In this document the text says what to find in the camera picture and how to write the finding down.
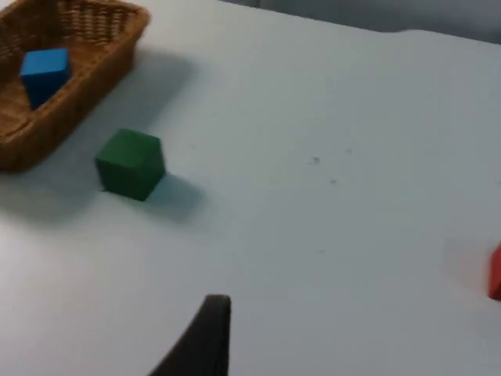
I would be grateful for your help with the red block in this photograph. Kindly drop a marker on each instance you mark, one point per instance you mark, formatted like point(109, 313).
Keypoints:
point(496, 274)

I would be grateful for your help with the blue cube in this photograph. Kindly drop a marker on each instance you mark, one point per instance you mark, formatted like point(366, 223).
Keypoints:
point(43, 74)

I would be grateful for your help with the green cube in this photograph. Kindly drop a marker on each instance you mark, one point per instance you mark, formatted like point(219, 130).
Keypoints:
point(131, 164)

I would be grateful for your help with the pale brown wicker basket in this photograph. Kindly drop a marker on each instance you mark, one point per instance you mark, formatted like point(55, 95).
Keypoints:
point(58, 90)

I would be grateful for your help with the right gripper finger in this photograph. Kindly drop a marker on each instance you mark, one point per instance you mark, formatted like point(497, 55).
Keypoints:
point(203, 344)

